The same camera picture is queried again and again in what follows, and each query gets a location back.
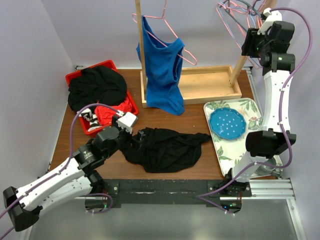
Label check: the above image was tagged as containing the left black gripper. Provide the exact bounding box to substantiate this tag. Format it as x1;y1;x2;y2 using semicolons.
104;115;145;159

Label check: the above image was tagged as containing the black tank top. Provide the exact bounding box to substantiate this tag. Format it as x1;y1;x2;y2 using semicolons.
119;127;211;173

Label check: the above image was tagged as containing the pink wire hanger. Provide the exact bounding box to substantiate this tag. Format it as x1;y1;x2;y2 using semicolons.
239;0;270;70
215;1;248;48
132;0;198;67

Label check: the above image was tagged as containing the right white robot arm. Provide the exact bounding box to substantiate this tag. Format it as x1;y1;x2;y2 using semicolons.
221;20;297;197

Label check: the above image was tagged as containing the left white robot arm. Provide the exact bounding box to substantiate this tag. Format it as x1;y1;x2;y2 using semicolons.
3;126;133;232

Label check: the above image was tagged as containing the grey plastic hanger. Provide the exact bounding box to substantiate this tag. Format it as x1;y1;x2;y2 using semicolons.
221;0;262;31

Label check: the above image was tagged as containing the blue tank top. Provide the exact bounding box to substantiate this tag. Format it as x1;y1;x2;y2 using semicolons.
141;16;185;116

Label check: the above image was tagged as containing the red garment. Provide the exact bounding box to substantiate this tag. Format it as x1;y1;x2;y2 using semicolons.
94;97;133;126

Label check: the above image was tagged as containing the black white striped garment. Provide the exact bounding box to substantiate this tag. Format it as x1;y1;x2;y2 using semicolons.
78;108;101;132

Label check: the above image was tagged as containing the wooden clothes rack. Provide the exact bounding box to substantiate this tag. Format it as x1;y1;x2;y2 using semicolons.
134;0;279;109

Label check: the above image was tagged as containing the black clothes pile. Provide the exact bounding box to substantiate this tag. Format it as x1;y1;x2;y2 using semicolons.
68;65;128;112

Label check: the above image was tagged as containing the blue dotted plate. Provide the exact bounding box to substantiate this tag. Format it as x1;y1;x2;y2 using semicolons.
208;107;247;141

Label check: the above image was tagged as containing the floral serving tray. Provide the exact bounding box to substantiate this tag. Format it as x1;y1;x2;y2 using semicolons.
203;97;285;179

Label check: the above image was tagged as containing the grey cup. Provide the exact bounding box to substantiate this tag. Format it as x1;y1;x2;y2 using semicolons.
255;158;283;178

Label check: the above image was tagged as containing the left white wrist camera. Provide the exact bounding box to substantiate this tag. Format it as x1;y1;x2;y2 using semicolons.
116;110;138;134

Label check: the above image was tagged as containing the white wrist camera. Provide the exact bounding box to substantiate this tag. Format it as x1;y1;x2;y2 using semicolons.
116;110;138;134
257;7;282;35

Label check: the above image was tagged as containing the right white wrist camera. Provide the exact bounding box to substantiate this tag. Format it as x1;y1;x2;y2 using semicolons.
257;7;282;35

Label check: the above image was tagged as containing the blue wire hanger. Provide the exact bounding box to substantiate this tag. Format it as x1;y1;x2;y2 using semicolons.
216;0;260;43

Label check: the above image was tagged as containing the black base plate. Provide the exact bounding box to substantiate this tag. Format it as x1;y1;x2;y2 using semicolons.
84;179;252;212

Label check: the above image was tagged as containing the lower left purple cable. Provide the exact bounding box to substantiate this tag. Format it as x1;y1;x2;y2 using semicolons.
84;192;114;215

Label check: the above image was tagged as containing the purple cable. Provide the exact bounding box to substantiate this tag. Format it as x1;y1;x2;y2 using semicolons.
196;7;313;208
0;103;121;238
84;192;114;215

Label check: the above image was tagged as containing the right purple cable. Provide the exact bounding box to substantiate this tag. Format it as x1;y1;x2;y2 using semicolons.
196;7;313;208

